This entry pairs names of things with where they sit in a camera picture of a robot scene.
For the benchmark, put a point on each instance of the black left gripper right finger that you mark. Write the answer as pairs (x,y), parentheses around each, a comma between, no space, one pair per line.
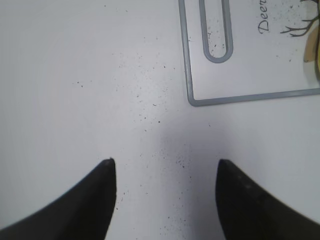
(248,212)

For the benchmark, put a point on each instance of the yellow plastic banana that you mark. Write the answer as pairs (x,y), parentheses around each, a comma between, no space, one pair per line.
(312,47)

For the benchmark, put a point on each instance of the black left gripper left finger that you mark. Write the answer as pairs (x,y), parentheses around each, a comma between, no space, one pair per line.
(82,213)

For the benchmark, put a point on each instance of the white cutting board grey rim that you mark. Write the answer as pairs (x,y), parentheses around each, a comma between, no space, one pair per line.
(247,50)

